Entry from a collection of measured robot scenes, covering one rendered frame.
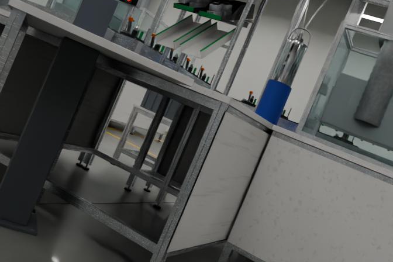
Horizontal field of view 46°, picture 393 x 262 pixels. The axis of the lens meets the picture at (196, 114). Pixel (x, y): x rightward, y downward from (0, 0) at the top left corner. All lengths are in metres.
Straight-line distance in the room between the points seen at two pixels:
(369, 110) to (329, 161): 0.35
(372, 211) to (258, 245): 0.61
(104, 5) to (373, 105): 1.48
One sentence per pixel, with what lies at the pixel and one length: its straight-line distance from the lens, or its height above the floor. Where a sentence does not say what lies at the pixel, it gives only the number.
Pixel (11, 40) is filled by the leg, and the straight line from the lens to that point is 1.71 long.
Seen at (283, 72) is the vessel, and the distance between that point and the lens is 2.93.
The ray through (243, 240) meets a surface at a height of 0.21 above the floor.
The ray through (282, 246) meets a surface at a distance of 2.58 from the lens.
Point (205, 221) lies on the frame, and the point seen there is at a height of 0.29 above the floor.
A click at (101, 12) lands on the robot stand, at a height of 0.99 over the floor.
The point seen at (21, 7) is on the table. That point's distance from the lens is 1.69.
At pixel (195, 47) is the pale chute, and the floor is 1.04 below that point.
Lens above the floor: 0.73
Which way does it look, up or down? level
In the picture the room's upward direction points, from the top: 23 degrees clockwise
